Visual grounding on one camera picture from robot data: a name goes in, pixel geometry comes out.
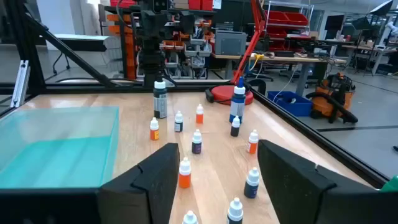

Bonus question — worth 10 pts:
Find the shelf with red bins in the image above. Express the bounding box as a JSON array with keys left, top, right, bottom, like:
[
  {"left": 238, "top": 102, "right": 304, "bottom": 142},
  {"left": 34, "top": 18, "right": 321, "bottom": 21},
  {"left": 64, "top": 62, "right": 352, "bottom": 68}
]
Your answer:
[{"left": 266, "top": 1, "right": 315, "bottom": 52}]

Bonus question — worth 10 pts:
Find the orange shop vacuum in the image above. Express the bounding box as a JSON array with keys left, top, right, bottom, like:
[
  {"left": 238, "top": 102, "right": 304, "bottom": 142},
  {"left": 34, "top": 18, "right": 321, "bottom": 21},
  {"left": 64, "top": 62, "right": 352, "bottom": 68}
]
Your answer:
[{"left": 306, "top": 73, "right": 358, "bottom": 124}]

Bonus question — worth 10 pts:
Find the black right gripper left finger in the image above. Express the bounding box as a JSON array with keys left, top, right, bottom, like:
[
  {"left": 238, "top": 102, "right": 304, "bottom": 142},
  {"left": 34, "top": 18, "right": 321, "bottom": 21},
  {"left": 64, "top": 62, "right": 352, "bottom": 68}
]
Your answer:
[{"left": 98, "top": 142, "right": 181, "bottom": 224}]

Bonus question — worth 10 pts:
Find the blue plastic floor bin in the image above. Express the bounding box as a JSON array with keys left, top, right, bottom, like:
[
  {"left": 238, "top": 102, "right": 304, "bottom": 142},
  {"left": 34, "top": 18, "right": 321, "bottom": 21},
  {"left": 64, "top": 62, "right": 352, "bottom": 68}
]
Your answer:
[{"left": 267, "top": 90, "right": 313, "bottom": 118}]

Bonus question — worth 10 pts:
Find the large black food coloring bottle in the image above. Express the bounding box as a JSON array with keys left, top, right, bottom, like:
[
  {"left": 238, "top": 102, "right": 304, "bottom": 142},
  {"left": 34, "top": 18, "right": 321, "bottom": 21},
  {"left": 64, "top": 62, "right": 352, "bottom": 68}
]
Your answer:
[{"left": 153, "top": 72, "right": 169, "bottom": 119}]

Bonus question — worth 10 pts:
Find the white table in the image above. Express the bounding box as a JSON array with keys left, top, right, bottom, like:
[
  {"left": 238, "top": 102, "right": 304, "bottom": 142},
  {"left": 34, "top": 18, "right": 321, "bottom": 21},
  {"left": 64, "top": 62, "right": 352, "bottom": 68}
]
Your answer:
[{"left": 54, "top": 33, "right": 111, "bottom": 75}]

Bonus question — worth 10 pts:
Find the small orange food coloring bottle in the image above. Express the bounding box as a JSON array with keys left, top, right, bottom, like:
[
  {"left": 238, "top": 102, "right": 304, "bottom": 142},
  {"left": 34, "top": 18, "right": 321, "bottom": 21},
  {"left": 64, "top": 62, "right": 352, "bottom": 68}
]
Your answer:
[
  {"left": 195, "top": 103, "right": 205, "bottom": 124},
  {"left": 178, "top": 156, "right": 192, "bottom": 189},
  {"left": 149, "top": 116, "right": 160, "bottom": 141},
  {"left": 248, "top": 129, "right": 259, "bottom": 155}
]

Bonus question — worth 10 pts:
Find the small black food coloring bottle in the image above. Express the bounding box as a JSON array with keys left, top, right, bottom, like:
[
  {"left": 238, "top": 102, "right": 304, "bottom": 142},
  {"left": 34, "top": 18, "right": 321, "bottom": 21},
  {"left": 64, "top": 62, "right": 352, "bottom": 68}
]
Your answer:
[
  {"left": 174, "top": 110, "right": 184, "bottom": 133},
  {"left": 230, "top": 115, "right": 241, "bottom": 138},
  {"left": 226, "top": 197, "right": 244, "bottom": 224}
]

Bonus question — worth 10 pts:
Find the small purple food coloring bottle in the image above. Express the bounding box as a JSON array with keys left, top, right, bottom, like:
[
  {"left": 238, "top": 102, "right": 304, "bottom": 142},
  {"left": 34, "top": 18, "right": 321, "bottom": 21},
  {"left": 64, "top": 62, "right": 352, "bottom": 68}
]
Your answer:
[{"left": 191, "top": 129, "right": 203, "bottom": 155}]

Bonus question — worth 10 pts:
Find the black monitor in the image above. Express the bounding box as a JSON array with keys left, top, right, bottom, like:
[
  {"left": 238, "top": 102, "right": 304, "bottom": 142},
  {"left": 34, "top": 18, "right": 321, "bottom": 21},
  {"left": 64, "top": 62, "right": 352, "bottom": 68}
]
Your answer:
[{"left": 323, "top": 14, "right": 345, "bottom": 40}]

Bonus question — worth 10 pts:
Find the black aluminium rig frame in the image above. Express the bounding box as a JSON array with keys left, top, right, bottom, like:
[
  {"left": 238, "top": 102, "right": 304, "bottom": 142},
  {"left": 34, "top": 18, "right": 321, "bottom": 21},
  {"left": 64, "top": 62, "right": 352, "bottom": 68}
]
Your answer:
[{"left": 0, "top": 0, "right": 389, "bottom": 190}]

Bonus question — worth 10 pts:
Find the wooden top desk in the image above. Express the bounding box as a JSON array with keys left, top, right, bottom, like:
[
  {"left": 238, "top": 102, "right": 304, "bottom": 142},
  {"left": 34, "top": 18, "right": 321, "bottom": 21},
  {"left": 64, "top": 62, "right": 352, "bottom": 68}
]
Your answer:
[{"left": 213, "top": 52, "right": 348, "bottom": 97}]

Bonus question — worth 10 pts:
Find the translucent teal plastic bin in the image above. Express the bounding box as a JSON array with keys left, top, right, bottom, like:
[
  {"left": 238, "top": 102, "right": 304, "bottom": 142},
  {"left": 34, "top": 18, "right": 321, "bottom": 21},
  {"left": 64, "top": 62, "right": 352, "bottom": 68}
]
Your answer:
[{"left": 0, "top": 105, "right": 121, "bottom": 190}]

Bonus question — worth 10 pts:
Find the grey equipment box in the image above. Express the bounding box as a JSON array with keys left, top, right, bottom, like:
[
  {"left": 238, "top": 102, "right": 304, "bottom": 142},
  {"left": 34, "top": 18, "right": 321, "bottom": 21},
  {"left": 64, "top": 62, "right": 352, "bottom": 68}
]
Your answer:
[{"left": 214, "top": 30, "right": 248, "bottom": 57}]

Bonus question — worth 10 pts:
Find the large blue food coloring bottle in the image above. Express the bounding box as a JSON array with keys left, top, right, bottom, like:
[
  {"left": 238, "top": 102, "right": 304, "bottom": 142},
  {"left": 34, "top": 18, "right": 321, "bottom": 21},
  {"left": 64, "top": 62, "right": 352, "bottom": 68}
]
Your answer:
[{"left": 229, "top": 77, "right": 247, "bottom": 124}]

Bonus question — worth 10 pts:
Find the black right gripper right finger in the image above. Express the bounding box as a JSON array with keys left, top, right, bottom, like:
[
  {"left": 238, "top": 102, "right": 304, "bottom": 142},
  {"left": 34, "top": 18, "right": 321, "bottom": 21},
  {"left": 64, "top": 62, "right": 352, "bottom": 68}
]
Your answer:
[{"left": 257, "top": 139, "right": 398, "bottom": 224}]

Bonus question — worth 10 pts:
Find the parts rack with small bins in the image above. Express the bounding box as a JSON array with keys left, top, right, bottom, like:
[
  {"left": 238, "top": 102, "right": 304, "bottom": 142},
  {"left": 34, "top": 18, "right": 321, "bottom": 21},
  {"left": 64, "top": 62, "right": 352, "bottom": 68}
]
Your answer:
[{"left": 98, "top": 0, "right": 217, "bottom": 81}]

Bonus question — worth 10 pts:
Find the silver aluminium bracket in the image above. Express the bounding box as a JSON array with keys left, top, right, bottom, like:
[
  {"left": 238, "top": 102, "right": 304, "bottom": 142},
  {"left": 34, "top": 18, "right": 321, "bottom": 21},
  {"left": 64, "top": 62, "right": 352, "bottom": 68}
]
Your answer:
[{"left": 10, "top": 60, "right": 31, "bottom": 109}]

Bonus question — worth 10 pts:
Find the small blue food coloring bottle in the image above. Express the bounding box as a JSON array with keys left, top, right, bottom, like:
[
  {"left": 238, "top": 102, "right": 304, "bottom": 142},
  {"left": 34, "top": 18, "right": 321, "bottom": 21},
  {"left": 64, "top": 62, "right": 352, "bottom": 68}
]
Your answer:
[{"left": 243, "top": 167, "right": 261, "bottom": 199}]

